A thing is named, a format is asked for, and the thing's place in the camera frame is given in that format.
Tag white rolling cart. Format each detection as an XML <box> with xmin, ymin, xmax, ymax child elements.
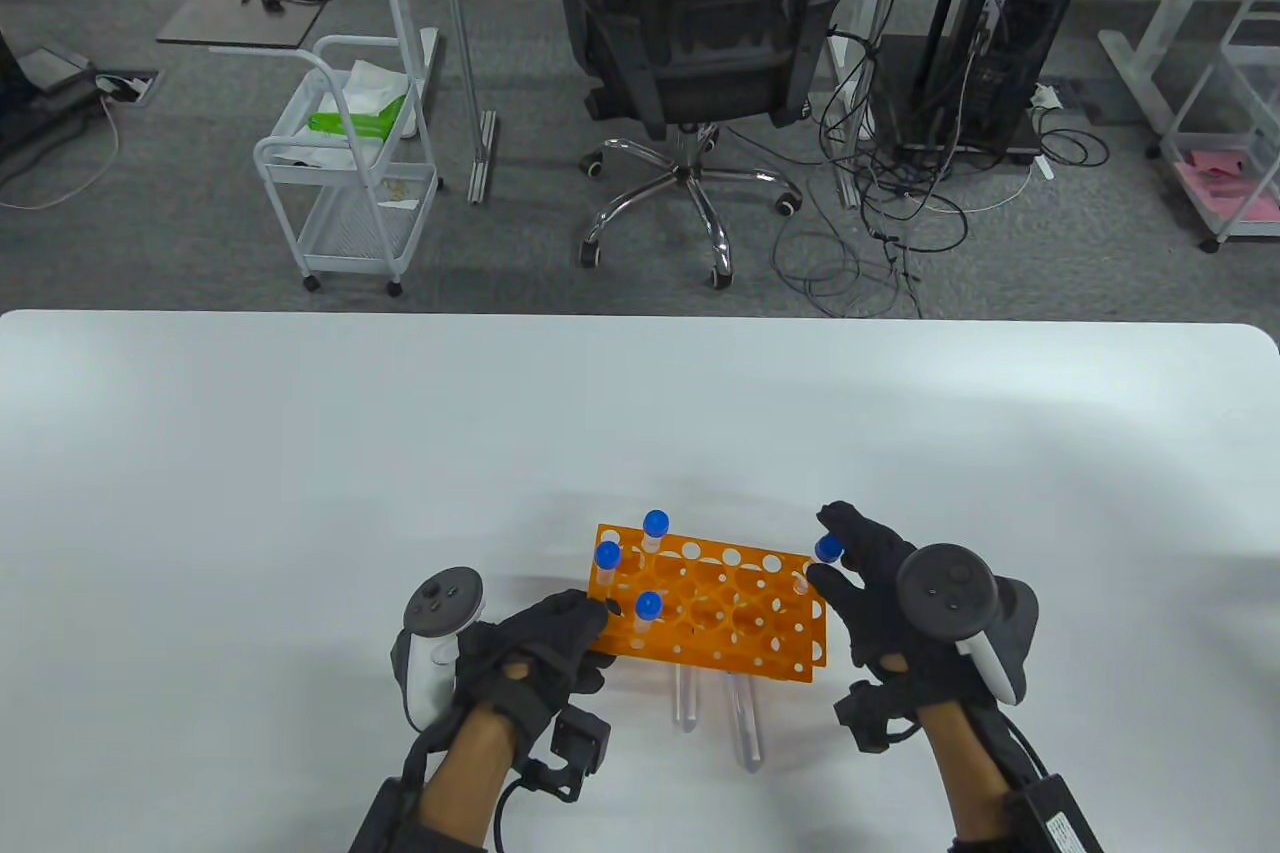
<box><xmin>252</xmin><ymin>0</ymin><xmax>446</xmax><ymax>297</ymax></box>

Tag aluminium post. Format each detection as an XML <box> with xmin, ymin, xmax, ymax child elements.
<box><xmin>435</xmin><ymin>0</ymin><xmax>498</xmax><ymax>206</ymax></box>

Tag grey and white controller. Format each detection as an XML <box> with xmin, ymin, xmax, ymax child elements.
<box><xmin>390</xmin><ymin>568</ymin><xmax>489</xmax><ymax>732</ymax></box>
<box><xmin>895</xmin><ymin>543</ymin><xmax>1041</xmax><ymax>706</ymax></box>

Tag orange test tube rack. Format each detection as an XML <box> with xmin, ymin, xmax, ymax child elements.
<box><xmin>588</xmin><ymin>523</ymin><xmax>829</xmax><ymax>684</ymax></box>

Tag white cloth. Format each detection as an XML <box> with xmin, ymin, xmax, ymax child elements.
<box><xmin>340</xmin><ymin>58</ymin><xmax>419</xmax><ymax>139</ymax></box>

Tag person's right hand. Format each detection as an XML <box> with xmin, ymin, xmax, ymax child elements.
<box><xmin>805</xmin><ymin>501</ymin><xmax>988</xmax><ymax>711</ymax></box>

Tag black computer tower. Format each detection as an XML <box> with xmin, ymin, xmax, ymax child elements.
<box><xmin>880</xmin><ymin>0</ymin><xmax>1086</xmax><ymax>164</ymax></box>

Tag tangle of black cables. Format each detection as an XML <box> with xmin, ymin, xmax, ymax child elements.
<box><xmin>770</xmin><ymin>33</ymin><xmax>1111</xmax><ymax>319</ymax></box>

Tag white desk leg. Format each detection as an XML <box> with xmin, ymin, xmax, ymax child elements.
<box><xmin>1098</xmin><ymin>0</ymin><xmax>1251</xmax><ymax>134</ymax></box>
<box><xmin>833</xmin><ymin>0</ymin><xmax>919</xmax><ymax>210</ymax></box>

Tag person's left hand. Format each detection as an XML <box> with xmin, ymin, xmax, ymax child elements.
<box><xmin>455</xmin><ymin>588</ymin><xmax>621</xmax><ymax>754</ymax></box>

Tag white wire cart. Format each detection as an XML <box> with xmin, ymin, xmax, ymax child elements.
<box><xmin>1160</xmin><ymin>0</ymin><xmax>1280</xmax><ymax>254</ymax></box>

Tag floor socket box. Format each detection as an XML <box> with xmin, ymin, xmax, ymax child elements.
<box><xmin>95</xmin><ymin>71</ymin><xmax>159</xmax><ymax>106</ymax></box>

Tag pink sheets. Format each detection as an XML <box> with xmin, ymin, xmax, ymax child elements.
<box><xmin>1175</xmin><ymin>150</ymin><xmax>1280</xmax><ymax>234</ymax></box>

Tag green packet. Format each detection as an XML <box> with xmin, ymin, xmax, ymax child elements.
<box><xmin>308</xmin><ymin>93</ymin><xmax>409</xmax><ymax>139</ymax></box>

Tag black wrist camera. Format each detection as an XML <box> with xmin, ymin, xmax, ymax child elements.
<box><xmin>520</xmin><ymin>705</ymin><xmax>613</xmax><ymax>802</ymax></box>
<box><xmin>835</xmin><ymin>678</ymin><xmax>921</xmax><ymax>752</ymax></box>

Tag black forearm battery pack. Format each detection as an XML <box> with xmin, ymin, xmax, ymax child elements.
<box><xmin>1003</xmin><ymin>771</ymin><xmax>1106</xmax><ymax>853</ymax></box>
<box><xmin>350</xmin><ymin>778</ymin><xmax>421</xmax><ymax>853</ymax></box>

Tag black office chair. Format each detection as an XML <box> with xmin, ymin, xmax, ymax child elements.
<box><xmin>555</xmin><ymin>0</ymin><xmax>851</xmax><ymax>291</ymax></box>

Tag white floor cable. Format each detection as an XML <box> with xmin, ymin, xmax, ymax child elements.
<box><xmin>0</xmin><ymin>98</ymin><xmax>121</xmax><ymax>212</ymax></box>

